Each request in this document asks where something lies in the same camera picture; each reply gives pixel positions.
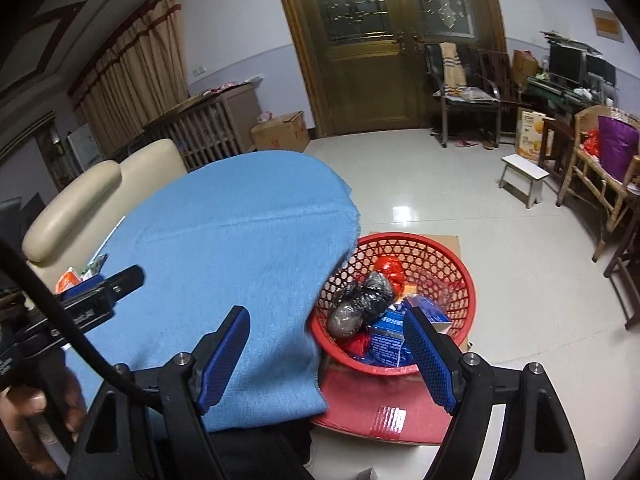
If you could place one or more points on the beige leather sofa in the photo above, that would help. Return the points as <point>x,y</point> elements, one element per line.
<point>73,227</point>

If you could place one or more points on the clear plastic tray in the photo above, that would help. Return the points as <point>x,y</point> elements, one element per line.
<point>431,286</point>

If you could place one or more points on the yellow product box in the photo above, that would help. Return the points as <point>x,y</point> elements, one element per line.
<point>529,129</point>

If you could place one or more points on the wooden slatted crib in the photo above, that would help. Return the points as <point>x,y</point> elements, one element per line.
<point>213,125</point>

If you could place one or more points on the green snack wrapper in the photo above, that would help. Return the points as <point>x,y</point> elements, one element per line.
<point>94,267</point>

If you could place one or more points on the black metal chair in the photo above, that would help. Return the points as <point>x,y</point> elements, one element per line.
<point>461,87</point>

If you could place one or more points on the blue tissue packet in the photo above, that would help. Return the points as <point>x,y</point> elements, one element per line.
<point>387,345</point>

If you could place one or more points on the orange white box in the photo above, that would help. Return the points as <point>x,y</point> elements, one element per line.
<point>69,279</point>

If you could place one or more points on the white small stool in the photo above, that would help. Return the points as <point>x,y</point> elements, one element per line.
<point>532,174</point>

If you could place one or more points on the dark red plastic bag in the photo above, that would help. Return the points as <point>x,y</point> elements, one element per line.
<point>357,346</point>

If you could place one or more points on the red plastic bag ball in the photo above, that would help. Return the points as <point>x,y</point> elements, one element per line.
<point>391,268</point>

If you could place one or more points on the blue table cloth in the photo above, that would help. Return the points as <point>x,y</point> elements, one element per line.
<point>263,231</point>

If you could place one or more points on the blue cardboard box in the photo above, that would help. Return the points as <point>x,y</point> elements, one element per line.
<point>432,312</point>

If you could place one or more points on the black plastic bag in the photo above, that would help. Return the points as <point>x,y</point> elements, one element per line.
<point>358,304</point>

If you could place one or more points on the beige curtain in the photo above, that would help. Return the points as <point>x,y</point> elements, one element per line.
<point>137,75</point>

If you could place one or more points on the person's left hand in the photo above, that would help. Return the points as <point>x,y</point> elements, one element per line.
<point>20,405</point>

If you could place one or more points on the wicker chair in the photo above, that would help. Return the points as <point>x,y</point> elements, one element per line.
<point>616,196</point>

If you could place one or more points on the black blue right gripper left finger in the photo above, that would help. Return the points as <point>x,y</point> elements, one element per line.
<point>158,432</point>

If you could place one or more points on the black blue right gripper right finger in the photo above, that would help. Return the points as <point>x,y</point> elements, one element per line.
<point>536,441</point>

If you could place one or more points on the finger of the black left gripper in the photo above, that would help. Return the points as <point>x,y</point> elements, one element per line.
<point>92,302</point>

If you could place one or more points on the wooden door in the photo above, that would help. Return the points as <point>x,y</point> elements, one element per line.
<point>363,61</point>

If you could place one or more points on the purple cushion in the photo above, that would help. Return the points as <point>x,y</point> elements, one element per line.
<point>619,142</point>

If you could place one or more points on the red plastic basket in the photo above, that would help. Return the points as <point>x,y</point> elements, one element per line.
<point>411,250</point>

